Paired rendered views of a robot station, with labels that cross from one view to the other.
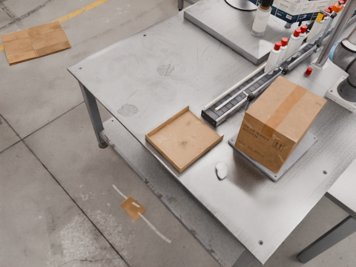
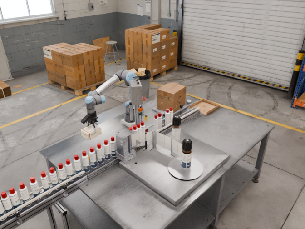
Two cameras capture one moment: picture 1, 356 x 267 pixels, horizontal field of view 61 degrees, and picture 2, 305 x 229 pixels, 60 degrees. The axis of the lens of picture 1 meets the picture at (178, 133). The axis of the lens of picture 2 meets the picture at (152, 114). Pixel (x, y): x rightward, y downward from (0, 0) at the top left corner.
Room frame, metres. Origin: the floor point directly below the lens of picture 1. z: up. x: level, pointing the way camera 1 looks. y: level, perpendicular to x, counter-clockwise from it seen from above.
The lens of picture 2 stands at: (3.96, -0.74, 2.42)
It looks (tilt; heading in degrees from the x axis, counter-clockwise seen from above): 29 degrees down; 179
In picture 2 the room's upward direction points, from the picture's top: straight up
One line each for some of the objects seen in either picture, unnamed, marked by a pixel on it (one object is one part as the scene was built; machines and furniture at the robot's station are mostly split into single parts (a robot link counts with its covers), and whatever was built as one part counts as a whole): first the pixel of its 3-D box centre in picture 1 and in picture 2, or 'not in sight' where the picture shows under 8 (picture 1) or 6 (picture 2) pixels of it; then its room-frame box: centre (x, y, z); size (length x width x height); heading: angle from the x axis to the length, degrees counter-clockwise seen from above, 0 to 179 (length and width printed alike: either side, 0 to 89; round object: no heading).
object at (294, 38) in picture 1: (292, 44); (159, 121); (1.49, -0.64, 0.98); 0.05 x 0.05 x 0.20
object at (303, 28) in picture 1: (297, 41); (155, 123); (1.53, -0.68, 0.98); 0.05 x 0.05 x 0.20
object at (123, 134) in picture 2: not in sight; (124, 133); (1.96, -0.97, 1.14); 0.14 x 0.11 x 0.01; 135
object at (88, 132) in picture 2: not in sight; (91, 131); (1.68, -1.33, 0.99); 0.16 x 0.12 x 0.07; 138
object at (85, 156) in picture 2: not in sight; (85, 161); (2.15, -1.30, 0.98); 0.05 x 0.05 x 0.20
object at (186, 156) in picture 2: not in sight; (186, 154); (2.14, -0.44, 1.04); 0.09 x 0.09 x 0.29
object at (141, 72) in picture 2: not in sight; (140, 76); (-1.17, -0.94, 0.50); 0.42 x 0.41 x 0.28; 138
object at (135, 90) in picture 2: not in sight; (135, 92); (1.61, -0.88, 1.38); 0.17 x 0.10 x 0.19; 10
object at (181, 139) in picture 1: (184, 136); (204, 106); (0.88, -0.04, 0.85); 0.30 x 0.26 x 0.04; 135
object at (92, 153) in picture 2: not in sight; (92, 157); (2.09, -1.24, 0.98); 0.05 x 0.05 x 0.20
